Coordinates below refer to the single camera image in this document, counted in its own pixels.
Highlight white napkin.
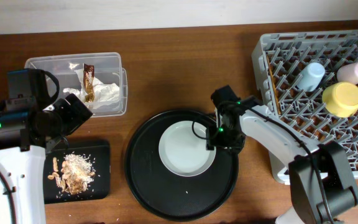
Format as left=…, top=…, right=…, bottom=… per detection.
left=75, top=69, right=120, bottom=109
left=63, top=88, right=84, bottom=99

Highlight grey plate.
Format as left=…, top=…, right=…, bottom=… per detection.
left=158, top=121, right=216, bottom=177

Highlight food leftovers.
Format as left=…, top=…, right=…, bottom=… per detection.
left=47, top=153, right=96, bottom=198

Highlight wooden chopstick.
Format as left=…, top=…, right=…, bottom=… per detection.
left=266, top=54, right=282, bottom=115

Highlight brown snack wrapper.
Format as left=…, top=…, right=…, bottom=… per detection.
left=83, top=64, right=94, bottom=103

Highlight blue cup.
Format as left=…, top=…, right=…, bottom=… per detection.
left=296, top=62, right=325, bottom=92

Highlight yellow bowl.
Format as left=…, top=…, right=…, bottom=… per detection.
left=322, top=82, right=358, bottom=118

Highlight pink cup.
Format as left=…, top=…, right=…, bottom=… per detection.
left=337, top=62, right=358, bottom=85

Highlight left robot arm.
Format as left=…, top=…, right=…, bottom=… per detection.
left=0, top=68, right=92, bottom=223

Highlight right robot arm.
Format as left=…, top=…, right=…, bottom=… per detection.
left=206, top=85, right=358, bottom=223

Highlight clear plastic waste bin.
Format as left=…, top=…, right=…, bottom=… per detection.
left=24, top=52, right=128, bottom=118

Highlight grey dishwasher rack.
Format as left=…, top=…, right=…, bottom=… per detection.
left=252, top=30, right=358, bottom=179

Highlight black rectangular tray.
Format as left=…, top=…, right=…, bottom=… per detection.
left=43, top=139, right=111, bottom=204

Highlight round black serving tray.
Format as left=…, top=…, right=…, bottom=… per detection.
left=124, top=110, right=239, bottom=222

